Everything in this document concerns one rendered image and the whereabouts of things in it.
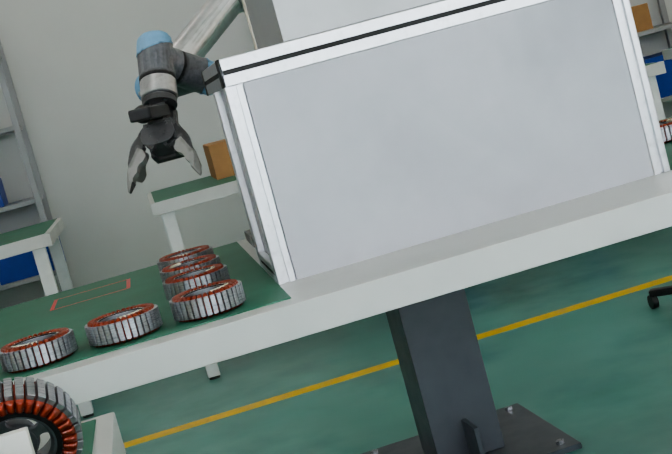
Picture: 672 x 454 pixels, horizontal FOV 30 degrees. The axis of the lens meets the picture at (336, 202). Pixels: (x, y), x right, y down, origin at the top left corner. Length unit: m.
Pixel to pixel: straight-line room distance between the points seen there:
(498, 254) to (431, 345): 1.38
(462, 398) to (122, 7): 6.30
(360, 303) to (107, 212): 7.37
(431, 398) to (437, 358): 0.10
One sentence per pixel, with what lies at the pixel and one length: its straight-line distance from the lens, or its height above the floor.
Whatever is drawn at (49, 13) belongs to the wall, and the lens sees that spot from 9.16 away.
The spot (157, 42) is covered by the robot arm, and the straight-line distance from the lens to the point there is 2.62.
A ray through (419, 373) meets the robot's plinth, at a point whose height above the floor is 0.27.
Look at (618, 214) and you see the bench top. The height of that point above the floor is 0.74.
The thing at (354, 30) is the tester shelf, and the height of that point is 1.10.
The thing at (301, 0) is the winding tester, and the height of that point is 1.17.
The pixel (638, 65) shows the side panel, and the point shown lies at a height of 0.93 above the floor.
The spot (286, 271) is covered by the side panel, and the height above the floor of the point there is 0.76.
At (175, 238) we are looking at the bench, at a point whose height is 0.59.
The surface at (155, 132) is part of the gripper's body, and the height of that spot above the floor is 1.03.
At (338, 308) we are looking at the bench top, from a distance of 1.80.
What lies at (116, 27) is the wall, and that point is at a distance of 9.14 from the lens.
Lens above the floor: 1.04
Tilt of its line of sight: 6 degrees down
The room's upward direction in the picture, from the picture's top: 15 degrees counter-clockwise
